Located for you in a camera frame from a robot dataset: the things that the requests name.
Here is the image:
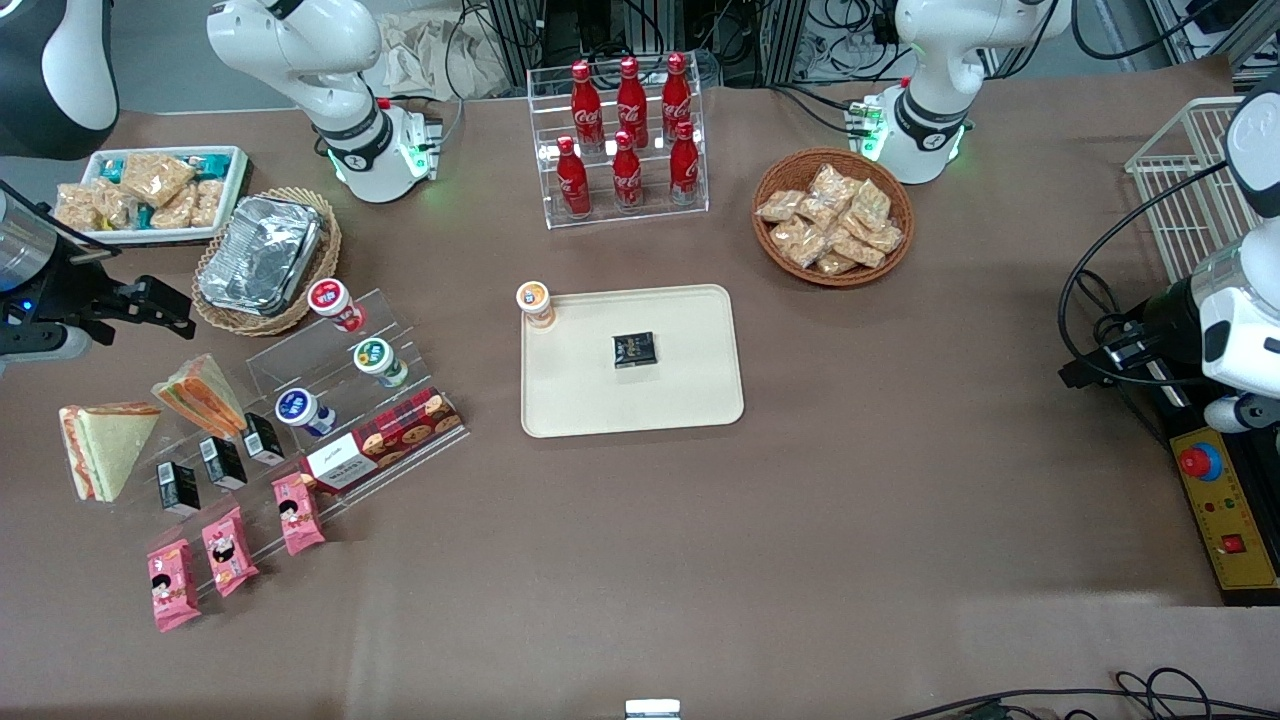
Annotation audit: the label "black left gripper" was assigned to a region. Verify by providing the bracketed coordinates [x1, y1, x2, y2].
[1058, 278, 1207, 390]

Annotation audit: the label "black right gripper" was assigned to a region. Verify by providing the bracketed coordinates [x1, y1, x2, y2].
[30, 248, 198, 347]

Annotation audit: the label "triangular sandwich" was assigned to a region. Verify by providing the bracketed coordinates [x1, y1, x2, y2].
[58, 402, 162, 504]
[152, 354, 249, 442]

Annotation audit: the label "white rectangular snack tray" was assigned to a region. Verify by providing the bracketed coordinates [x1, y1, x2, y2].
[54, 146, 250, 245]

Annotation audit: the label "beige plastic serving tray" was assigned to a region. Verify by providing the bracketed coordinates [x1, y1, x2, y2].
[520, 284, 746, 440]

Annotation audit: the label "stacked foil containers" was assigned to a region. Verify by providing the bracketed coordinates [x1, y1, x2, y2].
[197, 195, 324, 318]

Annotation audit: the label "clear acrylic stepped stand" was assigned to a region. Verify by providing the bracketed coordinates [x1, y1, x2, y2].
[244, 288, 472, 503]
[64, 398, 347, 604]

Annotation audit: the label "blue lid yogurt cup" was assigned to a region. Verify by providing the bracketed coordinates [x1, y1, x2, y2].
[275, 388, 338, 439]

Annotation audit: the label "small black box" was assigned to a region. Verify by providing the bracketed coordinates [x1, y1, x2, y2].
[243, 413, 287, 468]
[156, 460, 202, 517]
[198, 436, 249, 492]

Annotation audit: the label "red lid yogurt cup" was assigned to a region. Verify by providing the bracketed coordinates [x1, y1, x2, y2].
[307, 278, 364, 334]

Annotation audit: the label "light wicker basket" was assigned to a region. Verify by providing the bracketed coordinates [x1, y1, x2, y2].
[191, 186, 343, 337]

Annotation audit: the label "yellow emergency stop box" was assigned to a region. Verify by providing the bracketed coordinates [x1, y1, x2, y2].
[1169, 425, 1280, 593]

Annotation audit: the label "green lid yogurt cup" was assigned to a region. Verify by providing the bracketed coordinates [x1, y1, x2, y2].
[352, 338, 410, 390]

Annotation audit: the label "pink snack packet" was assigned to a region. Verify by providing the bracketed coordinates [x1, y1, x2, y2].
[200, 506, 260, 599]
[146, 539, 202, 634]
[271, 473, 327, 557]

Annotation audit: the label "red plaid cookie box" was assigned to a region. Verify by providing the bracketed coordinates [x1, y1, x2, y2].
[299, 388, 467, 497]

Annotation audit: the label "brown wicker bowl basket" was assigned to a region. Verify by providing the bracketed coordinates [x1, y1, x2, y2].
[751, 148, 916, 289]

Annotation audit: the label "orange lid yogurt cup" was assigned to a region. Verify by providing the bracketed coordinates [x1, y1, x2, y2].
[515, 281, 558, 332]

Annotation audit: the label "crumpled beige paper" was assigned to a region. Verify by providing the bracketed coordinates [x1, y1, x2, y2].
[372, 10, 513, 103]

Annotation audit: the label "red cola bottle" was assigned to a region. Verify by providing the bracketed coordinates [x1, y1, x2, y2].
[668, 122, 702, 207]
[570, 61, 605, 154]
[555, 136, 592, 219]
[615, 57, 650, 150]
[611, 131, 645, 213]
[661, 53, 694, 142]

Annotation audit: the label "clear acrylic bottle rack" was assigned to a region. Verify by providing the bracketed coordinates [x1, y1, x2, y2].
[526, 60, 710, 232]

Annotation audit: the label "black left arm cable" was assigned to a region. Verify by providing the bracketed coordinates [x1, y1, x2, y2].
[1057, 160, 1234, 391]

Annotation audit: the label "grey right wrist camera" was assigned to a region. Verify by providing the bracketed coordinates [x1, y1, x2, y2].
[0, 322, 94, 364]

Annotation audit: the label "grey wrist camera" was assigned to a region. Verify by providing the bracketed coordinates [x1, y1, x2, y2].
[0, 322, 94, 364]
[1204, 393, 1280, 434]

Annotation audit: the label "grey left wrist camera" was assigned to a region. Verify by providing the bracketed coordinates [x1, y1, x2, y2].
[1204, 393, 1280, 434]

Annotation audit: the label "white wire basket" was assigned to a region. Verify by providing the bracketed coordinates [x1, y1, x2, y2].
[1124, 96, 1263, 287]

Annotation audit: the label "black floor cable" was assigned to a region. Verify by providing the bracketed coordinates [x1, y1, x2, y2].
[888, 667, 1280, 720]

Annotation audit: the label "aluminium frame rack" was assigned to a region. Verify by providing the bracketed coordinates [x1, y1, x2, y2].
[484, 0, 803, 88]

